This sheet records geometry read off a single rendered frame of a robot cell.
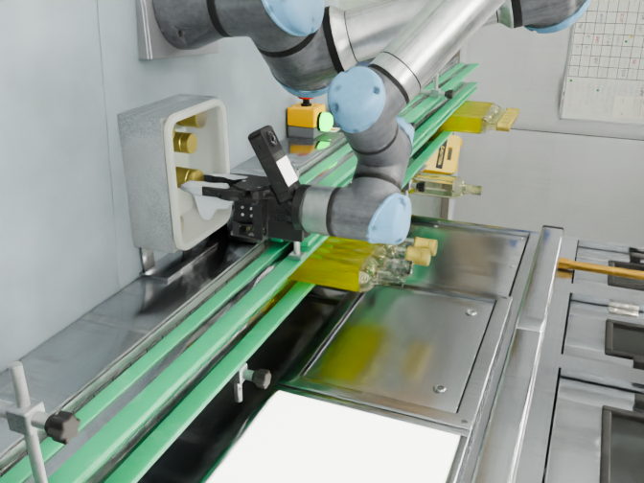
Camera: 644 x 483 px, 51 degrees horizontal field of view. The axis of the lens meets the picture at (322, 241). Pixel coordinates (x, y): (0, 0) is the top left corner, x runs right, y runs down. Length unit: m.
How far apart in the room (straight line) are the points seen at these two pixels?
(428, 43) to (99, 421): 0.63
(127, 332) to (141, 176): 0.25
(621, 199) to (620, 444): 6.23
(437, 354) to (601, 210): 6.21
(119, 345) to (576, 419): 0.76
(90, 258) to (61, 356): 0.17
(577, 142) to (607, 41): 0.98
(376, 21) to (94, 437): 0.74
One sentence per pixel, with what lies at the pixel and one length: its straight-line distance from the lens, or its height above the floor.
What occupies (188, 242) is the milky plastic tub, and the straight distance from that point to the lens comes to 1.12.
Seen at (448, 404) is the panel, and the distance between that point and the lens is 1.16.
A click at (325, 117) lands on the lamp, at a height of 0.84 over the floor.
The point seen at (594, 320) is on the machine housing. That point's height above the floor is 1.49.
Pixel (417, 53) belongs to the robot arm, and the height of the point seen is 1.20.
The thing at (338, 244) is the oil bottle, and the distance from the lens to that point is 1.33.
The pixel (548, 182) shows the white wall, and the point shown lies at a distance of 7.35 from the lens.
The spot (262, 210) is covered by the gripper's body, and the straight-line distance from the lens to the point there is 1.03.
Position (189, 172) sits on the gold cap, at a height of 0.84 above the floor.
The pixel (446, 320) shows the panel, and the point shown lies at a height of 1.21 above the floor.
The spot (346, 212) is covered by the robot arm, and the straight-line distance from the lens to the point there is 0.97.
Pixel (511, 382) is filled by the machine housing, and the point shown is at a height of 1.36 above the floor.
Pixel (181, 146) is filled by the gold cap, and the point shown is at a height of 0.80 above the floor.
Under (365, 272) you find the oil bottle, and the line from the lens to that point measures 1.24.
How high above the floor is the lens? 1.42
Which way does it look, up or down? 20 degrees down
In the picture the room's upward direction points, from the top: 99 degrees clockwise
